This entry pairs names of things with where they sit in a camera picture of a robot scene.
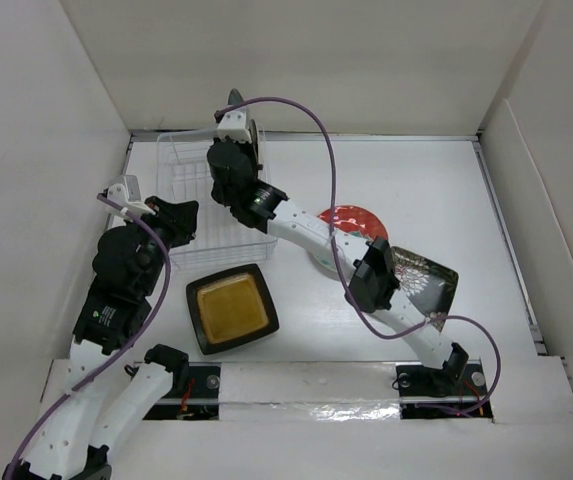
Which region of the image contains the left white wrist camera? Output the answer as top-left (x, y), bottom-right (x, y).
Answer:
top-left (99, 175), bottom-right (149, 219)

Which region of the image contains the red plate with teal flower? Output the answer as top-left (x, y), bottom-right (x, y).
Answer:
top-left (317, 204), bottom-right (389, 261)

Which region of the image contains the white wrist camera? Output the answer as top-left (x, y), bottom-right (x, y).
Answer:
top-left (99, 175), bottom-right (149, 219)
top-left (215, 102), bottom-right (257, 144)

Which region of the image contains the teal round plate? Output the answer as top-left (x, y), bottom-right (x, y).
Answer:
top-left (227, 88), bottom-right (245, 108)

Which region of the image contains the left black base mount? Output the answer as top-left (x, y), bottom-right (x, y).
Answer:
top-left (144, 363), bottom-right (221, 421)

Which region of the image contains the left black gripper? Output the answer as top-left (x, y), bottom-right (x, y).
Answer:
top-left (126, 194), bottom-right (200, 293)

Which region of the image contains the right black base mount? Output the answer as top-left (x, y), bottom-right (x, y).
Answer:
top-left (391, 362), bottom-right (493, 420)

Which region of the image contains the black square floral plate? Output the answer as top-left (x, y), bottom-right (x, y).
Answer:
top-left (391, 246), bottom-right (459, 332)

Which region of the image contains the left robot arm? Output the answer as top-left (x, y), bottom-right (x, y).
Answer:
top-left (3, 193), bottom-right (199, 479)

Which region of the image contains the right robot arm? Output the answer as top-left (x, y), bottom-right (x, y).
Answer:
top-left (206, 139), bottom-right (469, 393)

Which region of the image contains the white wire dish rack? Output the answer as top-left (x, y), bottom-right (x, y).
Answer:
top-left (156, 129), bottom-right (277, 269)

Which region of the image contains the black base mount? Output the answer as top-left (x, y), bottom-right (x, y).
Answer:
top-left (144, 363), bottom-right (221, 421)
top-left (391, 362), bottom-right (493, 420)

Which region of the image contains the black square amber plate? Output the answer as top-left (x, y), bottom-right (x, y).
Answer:
top-left (185, 263), bottom-right (280, 355)

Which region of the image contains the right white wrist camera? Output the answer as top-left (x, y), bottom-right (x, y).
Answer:
top-left (215, 102), bottom-right (257, 144)

